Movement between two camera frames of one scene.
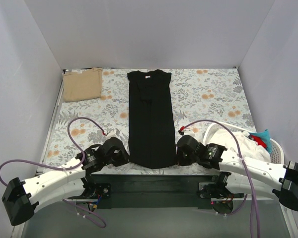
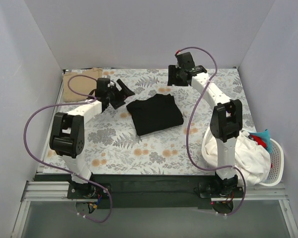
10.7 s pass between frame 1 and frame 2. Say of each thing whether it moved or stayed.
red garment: stayed
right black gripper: moved
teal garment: stayed
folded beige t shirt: stayed
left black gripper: moved
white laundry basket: stayed
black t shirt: moved
